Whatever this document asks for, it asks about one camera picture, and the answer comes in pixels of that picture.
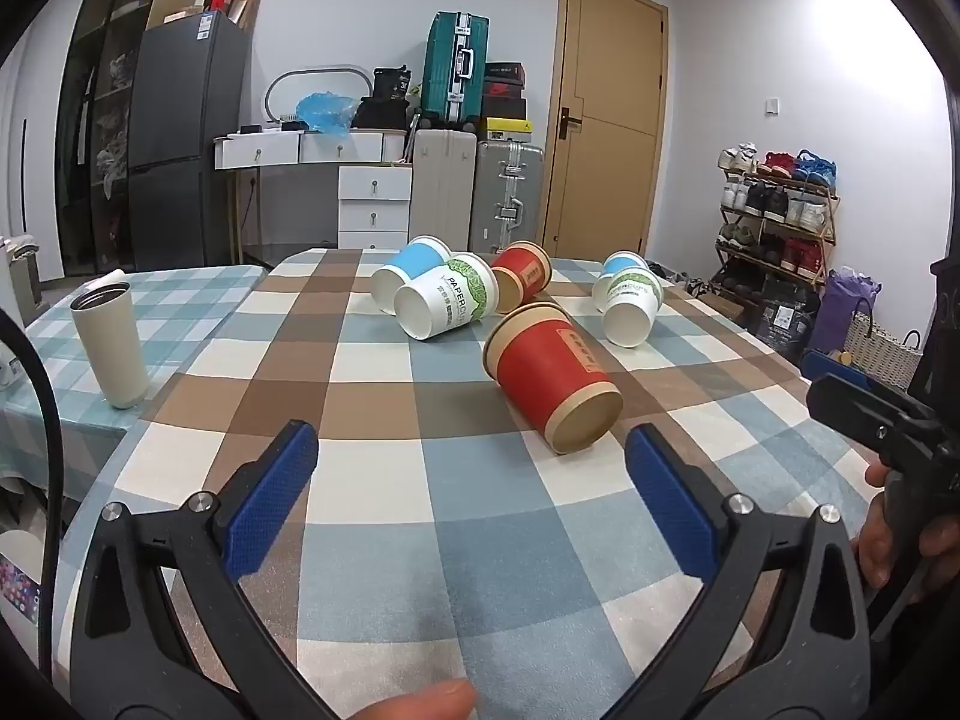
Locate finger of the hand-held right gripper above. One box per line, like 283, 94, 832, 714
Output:
806, 373, 940, 467

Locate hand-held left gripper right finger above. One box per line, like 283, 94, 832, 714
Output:
600, 424, 872, 720

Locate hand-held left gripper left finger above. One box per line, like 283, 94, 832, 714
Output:
71, 420, 332, 720

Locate large red paper cup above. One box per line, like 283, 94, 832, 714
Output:
482, 302, 624, 455

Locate white green paper cup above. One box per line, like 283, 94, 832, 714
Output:
601, 267, 665, 349
394, 252, 500, 343

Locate blue paper cup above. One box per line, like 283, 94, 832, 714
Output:
370, 235, 452, 317
592, 250, 650, 314

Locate small red paper cup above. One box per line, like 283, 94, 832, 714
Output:
491, 241, 553, 315

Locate person's right hand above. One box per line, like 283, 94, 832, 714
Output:
853, 460, 960, 595

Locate woven basket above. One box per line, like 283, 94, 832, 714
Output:
843, 298, 925, 392

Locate purple bag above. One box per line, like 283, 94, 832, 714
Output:
812, 265, 884, 355

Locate black printed shopping bag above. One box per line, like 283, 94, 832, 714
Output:
752, 291, 820, 362

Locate teal white checked tablecloth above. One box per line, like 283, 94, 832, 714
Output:
0, 264, 275, 500

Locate shoe rack with shoes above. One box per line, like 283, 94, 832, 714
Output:
708, 141, 842, 310

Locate white insulated tumbler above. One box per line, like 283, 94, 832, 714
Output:
70, 268, 149, 410

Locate smartphone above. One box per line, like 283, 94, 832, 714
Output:
0, 553, 40, 627

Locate white dressing table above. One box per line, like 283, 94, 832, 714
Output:
213, 126, 415, 253

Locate white appliance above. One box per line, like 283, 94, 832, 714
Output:
0, 235, 46, 320

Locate white suitcase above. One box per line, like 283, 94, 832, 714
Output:
410, 128, 479, 253

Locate silver suitcase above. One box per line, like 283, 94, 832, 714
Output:
469, 139, 546, 256

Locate grey refrigerator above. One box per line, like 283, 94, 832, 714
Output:
126, 10, 250, 272

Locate blue plastic bag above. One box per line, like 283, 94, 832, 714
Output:
295, 91, 359, 139

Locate wooden door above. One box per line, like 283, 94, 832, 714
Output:
540, 0, 670, 265

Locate oval white-framed mirror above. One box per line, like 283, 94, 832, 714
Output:
263, 67, 373, 130

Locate black glass-door cabinet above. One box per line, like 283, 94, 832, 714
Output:
58, 0, 175, 280

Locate stack of shoe boxes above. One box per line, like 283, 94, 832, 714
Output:
482, 61, 527, 142

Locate teal suitcase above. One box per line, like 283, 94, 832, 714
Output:
419, 11, 491, 130

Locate cardboard boxes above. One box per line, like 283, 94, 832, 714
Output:
160, 0, 266, 29

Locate black cable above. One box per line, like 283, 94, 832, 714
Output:
0, 306, 62, 695

